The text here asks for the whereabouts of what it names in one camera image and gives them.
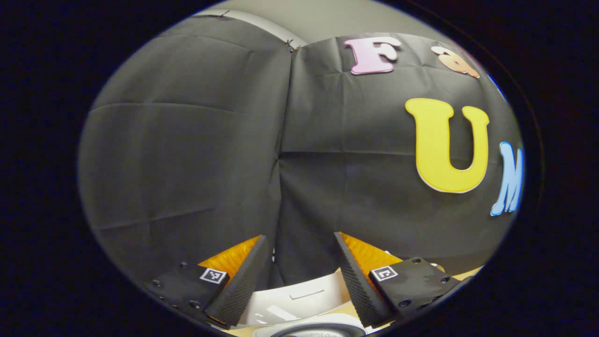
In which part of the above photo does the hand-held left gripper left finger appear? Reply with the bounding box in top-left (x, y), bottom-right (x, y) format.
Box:
top-left (143, 235), bottom-right (270, 327)

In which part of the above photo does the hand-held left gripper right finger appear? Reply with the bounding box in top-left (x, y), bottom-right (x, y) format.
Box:
top-left (333, 232), bottom-right (461, 328)

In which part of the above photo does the white rice cooker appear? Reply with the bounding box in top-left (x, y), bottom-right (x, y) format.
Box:
top-left (236, 269), bottom-right (389, 337)

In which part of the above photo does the black backdrop cloth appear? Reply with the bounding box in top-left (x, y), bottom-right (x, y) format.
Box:
top-left (77, 16), bottom-right (525, 286)

